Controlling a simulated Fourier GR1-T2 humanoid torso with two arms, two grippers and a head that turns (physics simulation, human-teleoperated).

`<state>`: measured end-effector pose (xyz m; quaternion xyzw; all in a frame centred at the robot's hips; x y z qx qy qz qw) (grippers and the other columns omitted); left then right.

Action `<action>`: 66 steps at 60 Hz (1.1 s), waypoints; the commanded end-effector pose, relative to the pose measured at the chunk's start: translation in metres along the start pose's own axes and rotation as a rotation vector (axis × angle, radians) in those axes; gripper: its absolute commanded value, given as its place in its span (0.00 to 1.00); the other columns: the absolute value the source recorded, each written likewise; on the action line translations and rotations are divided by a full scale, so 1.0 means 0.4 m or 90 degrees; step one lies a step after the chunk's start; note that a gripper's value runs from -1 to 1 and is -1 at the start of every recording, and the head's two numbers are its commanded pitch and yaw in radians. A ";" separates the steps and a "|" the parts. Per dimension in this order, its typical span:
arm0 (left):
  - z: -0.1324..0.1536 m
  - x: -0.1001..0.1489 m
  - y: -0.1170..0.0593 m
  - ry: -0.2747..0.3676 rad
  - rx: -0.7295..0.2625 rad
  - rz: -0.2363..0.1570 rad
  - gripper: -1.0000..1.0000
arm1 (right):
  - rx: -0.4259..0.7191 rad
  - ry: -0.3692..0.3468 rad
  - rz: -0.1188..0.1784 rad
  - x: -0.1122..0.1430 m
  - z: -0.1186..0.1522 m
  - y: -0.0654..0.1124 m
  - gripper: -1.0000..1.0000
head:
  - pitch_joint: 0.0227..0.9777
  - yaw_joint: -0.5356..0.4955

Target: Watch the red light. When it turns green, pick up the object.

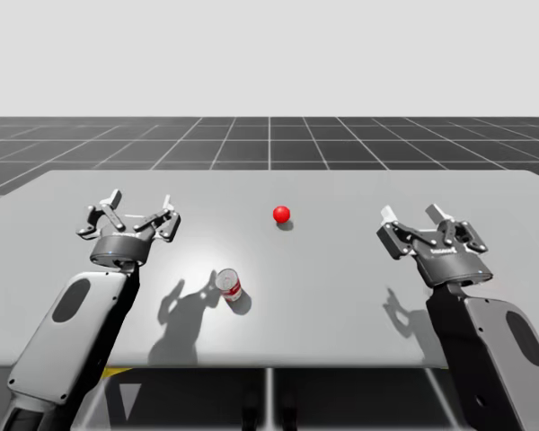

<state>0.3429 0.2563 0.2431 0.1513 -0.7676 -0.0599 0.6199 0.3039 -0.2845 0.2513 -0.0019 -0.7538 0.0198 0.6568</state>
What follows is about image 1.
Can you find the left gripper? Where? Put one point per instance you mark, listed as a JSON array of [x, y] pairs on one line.
[[119, 247]]

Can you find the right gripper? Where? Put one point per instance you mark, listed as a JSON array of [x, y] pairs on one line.
[[453, 265]]

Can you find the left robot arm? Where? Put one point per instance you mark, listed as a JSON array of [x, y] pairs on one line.
[[67, 332]]

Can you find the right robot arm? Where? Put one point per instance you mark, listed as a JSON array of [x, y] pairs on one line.
[[494, 354]]

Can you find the red and white can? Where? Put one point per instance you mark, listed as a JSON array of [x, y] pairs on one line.
[[229, 285]]

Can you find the red ball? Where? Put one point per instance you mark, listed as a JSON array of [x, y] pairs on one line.
[[281, 214]]

